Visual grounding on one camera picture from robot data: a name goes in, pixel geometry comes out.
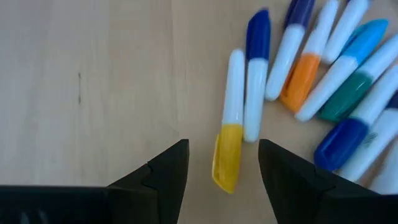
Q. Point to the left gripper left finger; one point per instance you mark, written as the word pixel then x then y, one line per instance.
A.
pixel 161 186

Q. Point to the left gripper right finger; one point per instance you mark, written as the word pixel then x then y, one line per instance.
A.
pixel 295 193

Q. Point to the blue cap mini marker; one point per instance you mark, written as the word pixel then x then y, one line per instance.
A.
pixel 256 93
pixel 345 143

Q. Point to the green cap mini marker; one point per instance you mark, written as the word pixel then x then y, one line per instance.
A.
pixel 348 96

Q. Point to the yellow cap mini marker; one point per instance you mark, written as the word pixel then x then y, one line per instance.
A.
pixel 233 93

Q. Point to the white-bodied mini marker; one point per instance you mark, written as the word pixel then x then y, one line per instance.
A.
pixel 345 31

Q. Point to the orange cap mini marker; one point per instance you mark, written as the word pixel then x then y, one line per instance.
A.
pixel 303 77

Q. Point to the light-blue cap mini marker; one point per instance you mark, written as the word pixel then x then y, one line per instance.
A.
pixel 335 77

